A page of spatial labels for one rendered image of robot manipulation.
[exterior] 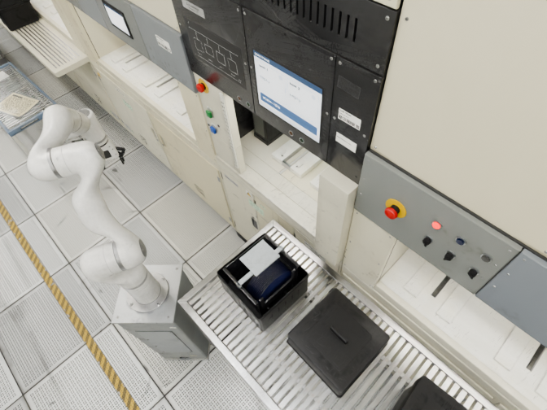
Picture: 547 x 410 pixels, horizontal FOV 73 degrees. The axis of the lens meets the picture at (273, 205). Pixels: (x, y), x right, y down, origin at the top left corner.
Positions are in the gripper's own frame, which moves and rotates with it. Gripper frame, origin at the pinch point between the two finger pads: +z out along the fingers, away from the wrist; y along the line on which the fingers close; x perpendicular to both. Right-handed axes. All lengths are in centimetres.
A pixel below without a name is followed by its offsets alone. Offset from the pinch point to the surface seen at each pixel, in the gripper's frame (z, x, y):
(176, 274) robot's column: 25, -56, 14
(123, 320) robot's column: 25, -69, -12
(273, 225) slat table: 25, -47, 65
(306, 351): 15, -110, 57
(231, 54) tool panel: -60, -29, 62
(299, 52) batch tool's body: -74, -58, 75
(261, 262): -7, -80, 51
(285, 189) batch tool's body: 14, -36, 76
